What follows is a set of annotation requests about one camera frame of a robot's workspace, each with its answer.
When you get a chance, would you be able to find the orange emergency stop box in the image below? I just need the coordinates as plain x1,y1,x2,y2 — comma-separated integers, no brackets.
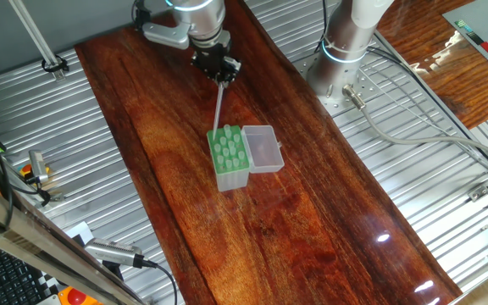
56,286,104,305

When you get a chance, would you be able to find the small multicolour strip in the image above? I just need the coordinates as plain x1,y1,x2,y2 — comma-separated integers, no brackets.
454,19,474,34

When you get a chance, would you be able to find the black hanging cable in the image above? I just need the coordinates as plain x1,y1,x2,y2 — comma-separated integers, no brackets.
316,0,330,56

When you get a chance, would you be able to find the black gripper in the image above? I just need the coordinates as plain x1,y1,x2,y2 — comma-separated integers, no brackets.
191,40,242,86

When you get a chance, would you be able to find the silver ribbed exterior camera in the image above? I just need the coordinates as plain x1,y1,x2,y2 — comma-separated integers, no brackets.
83,236,147,269

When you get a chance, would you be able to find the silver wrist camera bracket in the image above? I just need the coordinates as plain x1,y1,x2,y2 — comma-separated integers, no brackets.
141,21,192,51

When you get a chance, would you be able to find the thin black cable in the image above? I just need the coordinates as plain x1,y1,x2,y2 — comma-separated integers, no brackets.
23,175,65,208

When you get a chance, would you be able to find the black white calibration sheet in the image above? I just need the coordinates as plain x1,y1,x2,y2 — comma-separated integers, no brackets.
35,219,97,300

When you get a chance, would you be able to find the black ring clamp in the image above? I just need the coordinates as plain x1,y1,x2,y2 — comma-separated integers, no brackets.
41,53,70,74

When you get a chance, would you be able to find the slanted aluminium pole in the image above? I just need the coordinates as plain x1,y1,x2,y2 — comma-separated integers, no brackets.
8,0,66,82

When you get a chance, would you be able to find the clear hinged box lid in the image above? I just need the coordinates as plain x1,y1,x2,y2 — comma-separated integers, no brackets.
241,125,286,175

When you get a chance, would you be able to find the grey cable metal connector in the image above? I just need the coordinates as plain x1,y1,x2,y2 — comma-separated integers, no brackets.
341,83,488,169

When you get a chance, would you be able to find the silver corner bracket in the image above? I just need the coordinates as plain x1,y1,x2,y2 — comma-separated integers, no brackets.
467,182,488,202

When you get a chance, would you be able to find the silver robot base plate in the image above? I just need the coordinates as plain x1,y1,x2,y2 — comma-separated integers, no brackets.
293,50,400,119

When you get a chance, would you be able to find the black keyboard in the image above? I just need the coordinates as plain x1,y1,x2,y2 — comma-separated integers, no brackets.
0,236,61,305

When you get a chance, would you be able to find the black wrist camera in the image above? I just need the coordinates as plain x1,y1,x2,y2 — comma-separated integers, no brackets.
131,0,153,31

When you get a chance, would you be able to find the glossy wood grain board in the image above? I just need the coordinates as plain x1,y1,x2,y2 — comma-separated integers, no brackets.
374,0,488,130
74,0,463,305

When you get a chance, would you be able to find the stainless steel frame bar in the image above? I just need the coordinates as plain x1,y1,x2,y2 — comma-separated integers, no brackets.
0,173,146,305

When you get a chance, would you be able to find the silver metal clamp device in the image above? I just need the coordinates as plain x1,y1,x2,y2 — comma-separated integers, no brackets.
28,149,51,184

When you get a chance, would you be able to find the black exterior camera cable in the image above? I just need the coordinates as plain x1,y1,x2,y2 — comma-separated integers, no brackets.
141,258,180,305

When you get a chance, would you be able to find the translucent tip box green rack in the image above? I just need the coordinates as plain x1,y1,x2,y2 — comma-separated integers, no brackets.
206,124,251,193

